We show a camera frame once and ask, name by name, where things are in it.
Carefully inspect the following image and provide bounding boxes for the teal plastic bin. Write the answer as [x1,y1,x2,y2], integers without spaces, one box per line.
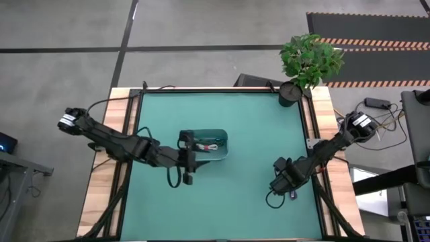
[183,128,230,162]

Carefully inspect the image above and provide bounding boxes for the black plant pot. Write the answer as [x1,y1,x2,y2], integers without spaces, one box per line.
[277,81,304,108]

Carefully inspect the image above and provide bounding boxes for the grey equipment cart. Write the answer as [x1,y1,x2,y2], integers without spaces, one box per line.
[400,88,430,216]

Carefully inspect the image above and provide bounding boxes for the black table frame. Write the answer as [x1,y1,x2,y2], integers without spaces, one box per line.
[79,85,368,242]

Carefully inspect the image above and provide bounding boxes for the thin black cable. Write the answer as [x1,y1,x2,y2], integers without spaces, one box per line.
[85,85,177,115]

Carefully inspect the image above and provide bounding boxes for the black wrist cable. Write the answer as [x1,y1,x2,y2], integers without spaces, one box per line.
[265,188,287,210]
[166,163,183,189]

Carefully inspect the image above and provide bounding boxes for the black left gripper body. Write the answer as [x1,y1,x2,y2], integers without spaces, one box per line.
[167,130,198,186]

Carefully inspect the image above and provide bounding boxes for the black metal beam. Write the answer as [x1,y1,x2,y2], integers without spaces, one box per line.
[352,164,419,197]

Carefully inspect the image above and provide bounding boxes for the black device with blue light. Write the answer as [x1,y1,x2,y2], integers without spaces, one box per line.
[0,131,19,155]

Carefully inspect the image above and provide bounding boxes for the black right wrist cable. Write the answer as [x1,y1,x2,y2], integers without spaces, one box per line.
[265,188,287,210]

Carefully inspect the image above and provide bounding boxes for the grey metal desk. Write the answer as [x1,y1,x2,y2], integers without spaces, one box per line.
[0,151,55,242]

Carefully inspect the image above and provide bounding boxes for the black flat screen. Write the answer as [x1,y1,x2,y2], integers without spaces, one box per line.
[233,73,285,89]

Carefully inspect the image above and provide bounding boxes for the green leafy plant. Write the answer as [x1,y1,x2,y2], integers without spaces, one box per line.
[279,33,345,90]

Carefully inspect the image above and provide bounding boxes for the white floor panel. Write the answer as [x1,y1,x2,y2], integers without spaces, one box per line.
[349,166,390,218]

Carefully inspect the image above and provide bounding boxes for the black hazard-striped floor mat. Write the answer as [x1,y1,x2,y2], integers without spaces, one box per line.
[306,11,430,48]
[322,47,430,89]

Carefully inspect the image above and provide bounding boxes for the green table mat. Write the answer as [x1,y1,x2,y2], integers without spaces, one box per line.
[120,91,324,241]

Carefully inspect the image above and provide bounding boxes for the black power adapter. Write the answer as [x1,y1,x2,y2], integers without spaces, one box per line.
[364,97,392,110]

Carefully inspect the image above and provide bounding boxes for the white cable with red tie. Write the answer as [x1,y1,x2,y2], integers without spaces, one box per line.
[196,143,220,152]

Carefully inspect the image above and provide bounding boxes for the colourful keyboard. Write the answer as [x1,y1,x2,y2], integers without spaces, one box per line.
[411,214,430,242]

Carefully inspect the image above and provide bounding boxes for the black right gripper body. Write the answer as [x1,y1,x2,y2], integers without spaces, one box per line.
[268,156,309,197]

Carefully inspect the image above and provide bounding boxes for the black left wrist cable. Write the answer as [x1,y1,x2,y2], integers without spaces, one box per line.
[166,163,183,189]

